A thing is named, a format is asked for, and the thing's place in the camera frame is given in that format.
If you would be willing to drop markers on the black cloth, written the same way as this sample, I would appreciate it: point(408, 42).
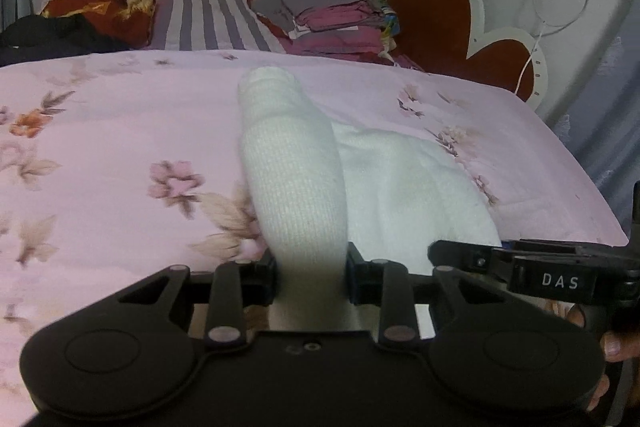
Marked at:
point(40, 39)

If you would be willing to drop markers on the white fleece cloth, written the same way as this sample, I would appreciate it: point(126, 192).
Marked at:
point(400, 187)

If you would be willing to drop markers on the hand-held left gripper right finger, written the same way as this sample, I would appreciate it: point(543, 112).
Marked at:
point(353, 274)

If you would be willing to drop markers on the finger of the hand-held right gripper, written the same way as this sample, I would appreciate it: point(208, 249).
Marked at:
point(470, 257)

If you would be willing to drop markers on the person's right hand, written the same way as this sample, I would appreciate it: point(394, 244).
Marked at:
point(620, 347)

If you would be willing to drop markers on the red floral pillow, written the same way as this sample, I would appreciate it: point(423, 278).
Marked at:
point(100, 9)

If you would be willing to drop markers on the pink floral bedsheet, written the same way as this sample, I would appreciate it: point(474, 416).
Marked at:
point(125, 117)

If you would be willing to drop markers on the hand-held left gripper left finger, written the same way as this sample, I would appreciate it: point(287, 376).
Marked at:
point(269, 279)

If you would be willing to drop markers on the stack of folded clothes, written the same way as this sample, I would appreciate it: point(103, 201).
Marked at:
point(325, 14)

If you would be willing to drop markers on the red heart-shaped headboard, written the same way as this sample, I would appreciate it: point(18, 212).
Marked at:
point(435, 12)

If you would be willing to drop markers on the grey patterned curtain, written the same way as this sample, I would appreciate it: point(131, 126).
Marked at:
point(610, 107)

